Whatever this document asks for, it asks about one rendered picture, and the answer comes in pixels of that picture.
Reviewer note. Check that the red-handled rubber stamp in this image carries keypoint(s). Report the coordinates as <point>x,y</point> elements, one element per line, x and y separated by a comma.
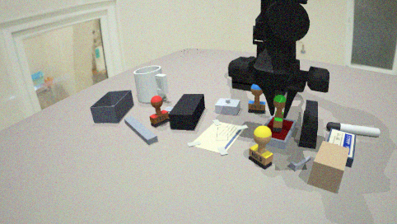
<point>160,117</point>

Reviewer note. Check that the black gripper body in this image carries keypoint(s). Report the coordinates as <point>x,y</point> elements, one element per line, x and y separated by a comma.
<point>317,78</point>

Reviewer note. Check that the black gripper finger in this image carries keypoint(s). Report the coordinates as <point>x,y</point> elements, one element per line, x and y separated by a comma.
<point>291,93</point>
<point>269,93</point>

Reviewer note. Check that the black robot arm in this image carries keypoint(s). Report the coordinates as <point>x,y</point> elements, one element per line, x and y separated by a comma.
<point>289,21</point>

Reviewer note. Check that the white mug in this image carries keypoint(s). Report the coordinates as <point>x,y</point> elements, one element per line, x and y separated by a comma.
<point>150,82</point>

